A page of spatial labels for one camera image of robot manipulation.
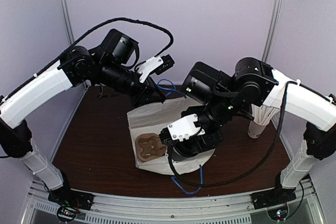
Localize bundle of wrapped white straws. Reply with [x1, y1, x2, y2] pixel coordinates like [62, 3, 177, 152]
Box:
[251, 105, 280, 125]

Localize white cup holding straws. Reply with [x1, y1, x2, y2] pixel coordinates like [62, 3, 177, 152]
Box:
[247, 121, 270, 139]

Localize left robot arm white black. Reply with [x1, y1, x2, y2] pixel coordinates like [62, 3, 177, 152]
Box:
[1, 29, 173, 205]

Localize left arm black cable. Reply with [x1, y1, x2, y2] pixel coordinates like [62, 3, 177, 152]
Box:
[2, 18, 174, 99]

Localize aluminium front rail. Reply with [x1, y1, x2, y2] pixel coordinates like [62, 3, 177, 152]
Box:
[18, 179, 327, 223]

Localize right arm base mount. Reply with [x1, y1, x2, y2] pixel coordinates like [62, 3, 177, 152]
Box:
[251, 188, 296, 209]

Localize left aluminium frame post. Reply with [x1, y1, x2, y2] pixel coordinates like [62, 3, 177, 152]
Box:
[60, 0, 75, 45]

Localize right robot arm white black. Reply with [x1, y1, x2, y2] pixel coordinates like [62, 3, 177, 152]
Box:
[176, 57, 335, 204]

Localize brown cardboard cup carrier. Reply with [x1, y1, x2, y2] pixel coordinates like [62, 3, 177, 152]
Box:
[135, 133, 167, 162]

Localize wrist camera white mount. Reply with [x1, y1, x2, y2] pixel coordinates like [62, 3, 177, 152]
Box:
[159, 113, 205, 146]
[135, 55, 175, 83]

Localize blue checkered paper bag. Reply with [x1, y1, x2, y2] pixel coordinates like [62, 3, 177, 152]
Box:
[127, 98, 215, 187]

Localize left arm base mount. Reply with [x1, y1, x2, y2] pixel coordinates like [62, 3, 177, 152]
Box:
[48, 190, 94, 210]

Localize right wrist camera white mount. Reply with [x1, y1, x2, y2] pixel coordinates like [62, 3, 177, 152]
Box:
[159, 113, 205, 146]

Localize aluminium frame post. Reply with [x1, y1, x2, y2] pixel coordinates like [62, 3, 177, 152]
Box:
[261, 0, 283, 62]
[60, 0, 75, 45]

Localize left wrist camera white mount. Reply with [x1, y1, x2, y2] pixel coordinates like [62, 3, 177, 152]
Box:
[135, 55, 175, 83]

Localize single black paper coffee cup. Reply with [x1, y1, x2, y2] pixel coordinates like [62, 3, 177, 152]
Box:
[173, 140, 203, 161]

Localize right aluminium frame post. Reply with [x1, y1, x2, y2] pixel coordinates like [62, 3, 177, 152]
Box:
[261, 0, 283, 62]

